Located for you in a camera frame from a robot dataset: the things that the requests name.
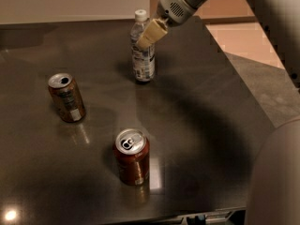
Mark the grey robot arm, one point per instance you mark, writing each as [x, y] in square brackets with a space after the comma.
[274, 189]

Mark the red soda can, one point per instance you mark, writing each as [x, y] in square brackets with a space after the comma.
[131, 150]

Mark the clear plastic water bottle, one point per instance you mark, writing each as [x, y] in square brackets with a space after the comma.
[143, 62]

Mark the brown soda can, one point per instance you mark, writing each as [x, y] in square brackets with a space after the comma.
[66, 97]

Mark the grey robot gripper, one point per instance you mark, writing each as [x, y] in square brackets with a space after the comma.
[172, 10]

